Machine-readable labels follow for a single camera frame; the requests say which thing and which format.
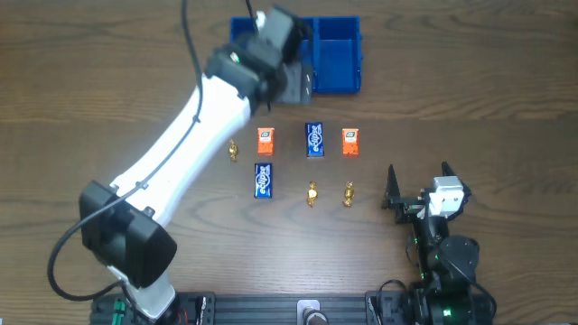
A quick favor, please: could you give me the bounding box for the mounting rail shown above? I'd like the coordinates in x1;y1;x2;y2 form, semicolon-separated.
89;291;498;325

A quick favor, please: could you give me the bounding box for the blue candy pack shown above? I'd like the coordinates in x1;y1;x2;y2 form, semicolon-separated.
253;162;274;200
304;122;325;158

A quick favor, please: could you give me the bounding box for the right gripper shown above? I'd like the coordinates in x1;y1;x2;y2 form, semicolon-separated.
381;161;472;226

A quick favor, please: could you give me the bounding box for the orange candy box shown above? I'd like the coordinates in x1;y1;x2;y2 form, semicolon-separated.
256;127;275;156
341;128;360;157

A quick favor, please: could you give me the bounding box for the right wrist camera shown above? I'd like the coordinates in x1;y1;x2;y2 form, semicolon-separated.
424;175;466;221

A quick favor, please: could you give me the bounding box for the blue tray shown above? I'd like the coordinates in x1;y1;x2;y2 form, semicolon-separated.
229;15;363;96

